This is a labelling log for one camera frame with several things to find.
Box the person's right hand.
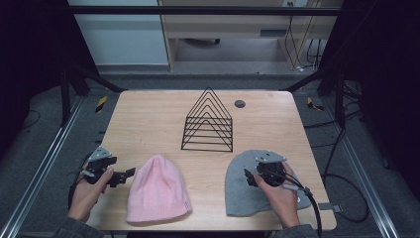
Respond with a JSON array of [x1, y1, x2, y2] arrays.
[[253, 161, 302, 230]]

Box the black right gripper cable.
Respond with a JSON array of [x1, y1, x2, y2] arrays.
[[278, 172, 324, 238]]

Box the aluminium floor rail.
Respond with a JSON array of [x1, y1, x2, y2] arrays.
[[321, 96, 401, 238], [0, 95, 86, 238]]

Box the black wire triangular rack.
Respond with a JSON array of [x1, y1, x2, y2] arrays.
[[180, 85, 235, 154]]

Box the hanging cables under desk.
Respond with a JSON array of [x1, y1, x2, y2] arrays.
[[284, 1, 324, 72]]

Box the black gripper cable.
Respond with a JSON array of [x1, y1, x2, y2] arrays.
[[278, 172, 324, 238], [66, 168, 87, 210]]

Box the gray knitted beanie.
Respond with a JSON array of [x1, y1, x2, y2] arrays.
[[224, 149, 312, 218]]

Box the pink knitted beanie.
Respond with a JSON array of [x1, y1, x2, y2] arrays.
[[125, 154, 193, 224]]

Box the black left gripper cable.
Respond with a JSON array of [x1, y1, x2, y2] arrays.
[[66, 168, 87, 210]]

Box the black horizontal frame bar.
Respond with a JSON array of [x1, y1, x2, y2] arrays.
[[67, 5, 343, 17]]

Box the black metal frame stand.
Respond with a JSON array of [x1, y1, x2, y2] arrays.
[[58, 62, 128, 128], [283, 62, 348, 129]]

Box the black floor cable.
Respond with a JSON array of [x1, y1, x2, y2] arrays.
[[303, 108, 370, 224]]

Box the gray metal table bracket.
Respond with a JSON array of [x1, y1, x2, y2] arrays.
[[317, 201, 344, 214]]

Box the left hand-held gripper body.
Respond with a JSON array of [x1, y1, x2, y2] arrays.
[[81, 145, 119, 185]]

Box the yellow black striped marker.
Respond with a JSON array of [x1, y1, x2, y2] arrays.
[[306, 96, 325, 113], [94, 95, 109, 114]]

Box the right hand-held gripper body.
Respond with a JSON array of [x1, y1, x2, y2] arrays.
[[253, 150, 288, 188]]

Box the white cabinet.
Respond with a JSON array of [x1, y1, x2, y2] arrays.
[[66, 0, 170, 67]]

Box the person's left hand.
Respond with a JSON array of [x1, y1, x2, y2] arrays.
[[67, 166, 115, 223]]

